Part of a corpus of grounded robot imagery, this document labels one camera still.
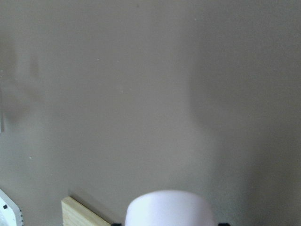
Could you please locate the wooden cutting board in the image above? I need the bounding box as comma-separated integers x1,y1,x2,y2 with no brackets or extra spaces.
61,196,111,226

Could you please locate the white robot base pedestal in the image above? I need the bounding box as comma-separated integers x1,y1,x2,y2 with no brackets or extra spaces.
0,190,24,226

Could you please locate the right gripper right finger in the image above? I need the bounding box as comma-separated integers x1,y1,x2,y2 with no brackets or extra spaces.
218,223,230,226

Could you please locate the pink plastic cup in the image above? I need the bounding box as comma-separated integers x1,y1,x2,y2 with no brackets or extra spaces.
125,190,218,226

